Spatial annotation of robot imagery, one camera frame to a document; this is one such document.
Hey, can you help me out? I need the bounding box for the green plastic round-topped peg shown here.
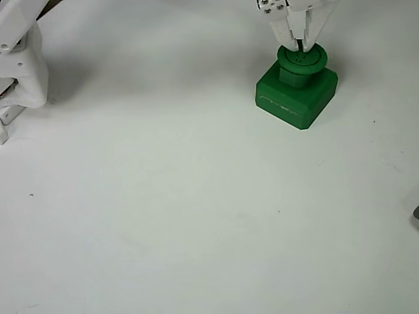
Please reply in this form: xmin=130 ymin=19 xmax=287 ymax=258
xmin=276 ymin=44 xmax=329 ymax=89

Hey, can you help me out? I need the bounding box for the green square button base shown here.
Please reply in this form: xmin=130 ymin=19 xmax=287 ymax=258
xmin=255 ymin=61 xmax=340 ymax=131

